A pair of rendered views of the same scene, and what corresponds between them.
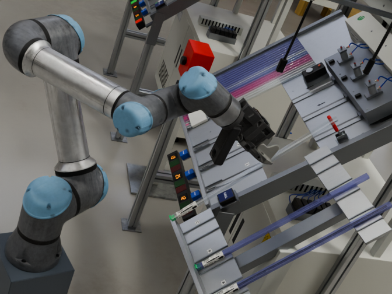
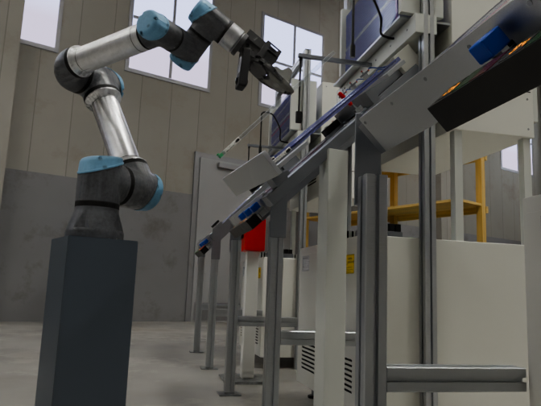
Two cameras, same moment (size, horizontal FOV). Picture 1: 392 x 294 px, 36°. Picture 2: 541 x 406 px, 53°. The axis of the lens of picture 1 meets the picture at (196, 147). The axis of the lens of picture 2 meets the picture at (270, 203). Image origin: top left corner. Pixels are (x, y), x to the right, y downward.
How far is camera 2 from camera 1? 140 cm
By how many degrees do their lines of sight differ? 40
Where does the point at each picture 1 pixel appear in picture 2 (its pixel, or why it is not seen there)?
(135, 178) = not seen: hidden behind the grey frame
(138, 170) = not seen: hidden behind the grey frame
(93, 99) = (121, 35)
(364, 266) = (453, 252)
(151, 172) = (232, 313)
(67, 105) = (113, 114)
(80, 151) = (130, 148)
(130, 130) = (150, 22)
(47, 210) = (99, 161)
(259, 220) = not seen: hidden behind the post
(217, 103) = (220, 18)
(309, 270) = (397, 263)
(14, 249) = (72, 221)
